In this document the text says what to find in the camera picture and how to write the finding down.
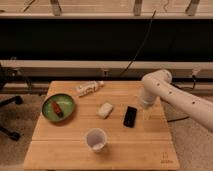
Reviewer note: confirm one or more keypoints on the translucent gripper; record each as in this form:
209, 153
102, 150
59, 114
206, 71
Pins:
146, 113

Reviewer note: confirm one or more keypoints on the white crumpled cloth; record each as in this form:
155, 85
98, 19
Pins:
104, 110

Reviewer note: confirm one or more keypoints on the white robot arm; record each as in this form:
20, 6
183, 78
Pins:
158, 84

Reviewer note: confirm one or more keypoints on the red brown marker on plate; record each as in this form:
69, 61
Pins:
57, 109

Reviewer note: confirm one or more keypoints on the black eraser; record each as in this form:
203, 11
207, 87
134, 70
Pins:
130, 116

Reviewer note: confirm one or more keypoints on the green plate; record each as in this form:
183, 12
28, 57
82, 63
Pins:
66, 104

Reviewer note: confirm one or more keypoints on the wooden table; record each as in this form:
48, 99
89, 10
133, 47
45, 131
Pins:
147, 146

